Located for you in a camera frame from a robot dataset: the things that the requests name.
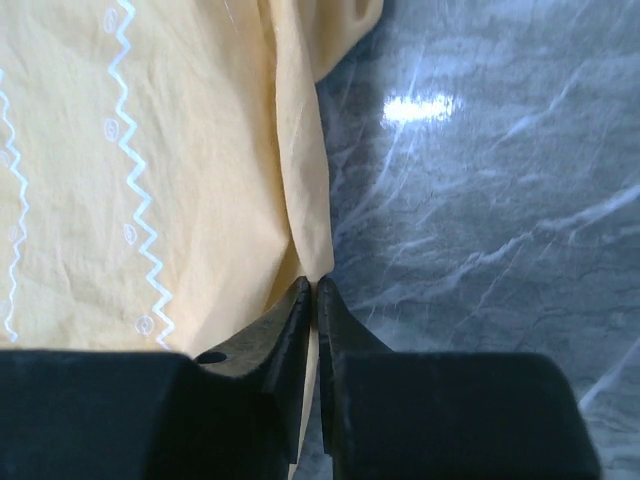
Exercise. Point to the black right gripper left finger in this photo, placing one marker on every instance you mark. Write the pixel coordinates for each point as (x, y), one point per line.
(233, 412)

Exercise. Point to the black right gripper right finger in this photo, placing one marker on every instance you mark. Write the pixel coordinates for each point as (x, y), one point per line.
(444, 415)

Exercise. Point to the yellow and blue pillowcase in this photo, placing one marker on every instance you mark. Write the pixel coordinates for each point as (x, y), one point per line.
(164, 176)

